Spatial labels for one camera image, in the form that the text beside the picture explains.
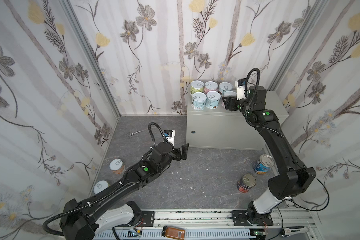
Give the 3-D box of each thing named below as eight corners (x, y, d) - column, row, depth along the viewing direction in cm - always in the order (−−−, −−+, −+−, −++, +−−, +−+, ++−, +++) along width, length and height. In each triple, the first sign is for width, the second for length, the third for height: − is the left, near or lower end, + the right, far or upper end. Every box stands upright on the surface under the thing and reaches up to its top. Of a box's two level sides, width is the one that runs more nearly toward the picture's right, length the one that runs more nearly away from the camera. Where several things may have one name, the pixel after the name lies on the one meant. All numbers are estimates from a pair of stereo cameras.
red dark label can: (238, 192, 84) (244, 186, 76) (235, 181, 89) (241, 174, 80) (250, 192, 84) (258, 186, 76) (247, 181, 89) (254, 174, 80)
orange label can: (111, 174, 92) (107, 169, 87) (115, 163, 96) (111, 158, 91) (123, 174, 92) (120, 169, 87) (126, 163, 97) (123, 158, 91)
